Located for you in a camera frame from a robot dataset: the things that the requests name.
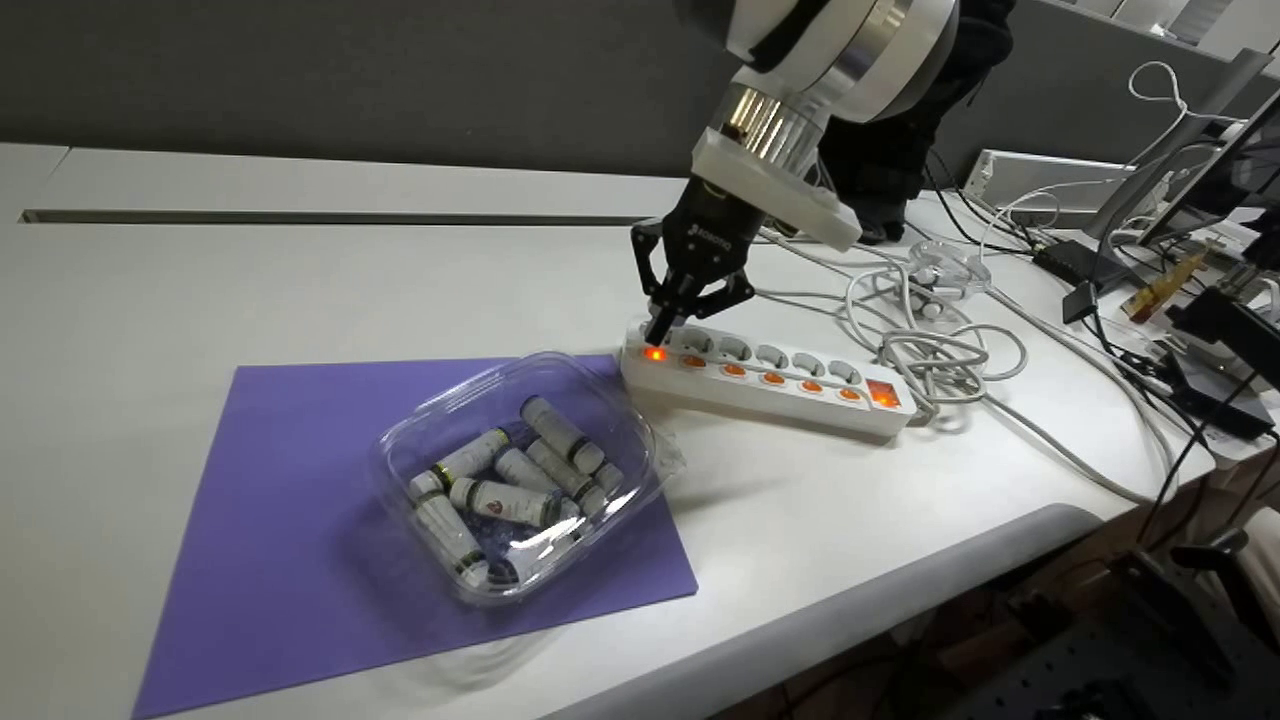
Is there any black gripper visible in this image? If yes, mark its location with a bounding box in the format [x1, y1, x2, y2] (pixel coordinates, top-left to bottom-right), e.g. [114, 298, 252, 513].
[629, 175, 766, 346]

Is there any white multi-socket power strip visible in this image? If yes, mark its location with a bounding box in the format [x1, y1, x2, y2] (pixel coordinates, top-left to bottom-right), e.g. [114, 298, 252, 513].
[617, 320, 923, 449]

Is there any clear plastic clamshell container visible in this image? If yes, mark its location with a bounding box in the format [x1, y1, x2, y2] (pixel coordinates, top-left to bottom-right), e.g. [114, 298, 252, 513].
[370, 348, 675, 611]

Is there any white cylindrical tube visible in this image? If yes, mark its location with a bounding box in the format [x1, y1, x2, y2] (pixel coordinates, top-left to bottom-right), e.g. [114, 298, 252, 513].
[490, 443, 585, 517]
[405, 423, 514, 503]
[525, 435, 629, 522]
[449, 478, 564, 534]
[407, 498, 490, 591]
[496, 522, 592, 579]
[514, 394, 611, 478]

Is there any black backpack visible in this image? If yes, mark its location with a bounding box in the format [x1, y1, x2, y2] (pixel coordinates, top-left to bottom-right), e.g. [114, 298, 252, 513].
[813, 0, 1052, 243]

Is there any white flat box device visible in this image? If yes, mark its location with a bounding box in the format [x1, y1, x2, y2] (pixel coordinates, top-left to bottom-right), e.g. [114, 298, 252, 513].
[959, 143, 1140, 231]

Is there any black power adapter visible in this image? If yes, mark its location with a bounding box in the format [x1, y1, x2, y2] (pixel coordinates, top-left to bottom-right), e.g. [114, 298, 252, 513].
[1034, 236, 1114, 294]

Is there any small gray partition panel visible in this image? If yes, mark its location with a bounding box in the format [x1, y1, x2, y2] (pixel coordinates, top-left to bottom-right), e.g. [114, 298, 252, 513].
[921, 3, 1234, 192]

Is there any gray metal stand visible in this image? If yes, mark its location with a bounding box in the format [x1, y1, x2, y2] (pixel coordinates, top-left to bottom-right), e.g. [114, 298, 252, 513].
[1084, 46, 1280, 253]

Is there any purple paper mat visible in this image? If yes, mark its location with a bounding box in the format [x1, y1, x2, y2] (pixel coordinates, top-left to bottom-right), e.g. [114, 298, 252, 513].
[131, 353, 705, 720]

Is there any yellow tool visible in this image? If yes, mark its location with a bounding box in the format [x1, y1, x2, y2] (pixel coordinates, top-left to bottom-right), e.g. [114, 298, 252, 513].
[1120, 249, 1214, 326]

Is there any black flat device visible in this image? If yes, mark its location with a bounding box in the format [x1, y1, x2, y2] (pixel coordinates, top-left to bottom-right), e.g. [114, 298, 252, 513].
[1136, 338, 1276, 443]

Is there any black box device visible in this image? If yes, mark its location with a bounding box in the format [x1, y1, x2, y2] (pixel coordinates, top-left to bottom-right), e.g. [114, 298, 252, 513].
[1170, 285, 1280, 396]

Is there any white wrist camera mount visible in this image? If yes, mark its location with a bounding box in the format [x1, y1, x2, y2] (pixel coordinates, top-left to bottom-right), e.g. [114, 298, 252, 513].
[689, 123, 864, 253]

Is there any thin gray cable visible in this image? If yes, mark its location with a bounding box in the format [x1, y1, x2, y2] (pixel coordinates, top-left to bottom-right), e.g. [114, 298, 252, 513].
[976, 276, 1184, 513]

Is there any white looped cable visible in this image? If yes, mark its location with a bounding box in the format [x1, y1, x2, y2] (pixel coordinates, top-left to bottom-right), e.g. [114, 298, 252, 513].
[1122, 58, 1201, 157]

